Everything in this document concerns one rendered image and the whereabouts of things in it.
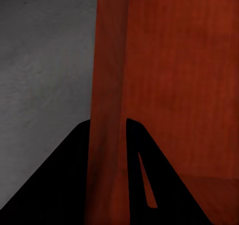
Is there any storage box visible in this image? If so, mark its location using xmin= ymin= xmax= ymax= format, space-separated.
xmin=84 ymin=0 xmax=239 ymax=225

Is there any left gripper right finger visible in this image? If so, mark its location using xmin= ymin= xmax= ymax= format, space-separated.
xmin=126 ymin=118 xmax=212 ymax=225

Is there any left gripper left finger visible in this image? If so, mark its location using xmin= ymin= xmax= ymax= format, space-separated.
xmin=0 ymin=120 xmax=90 ymax=225

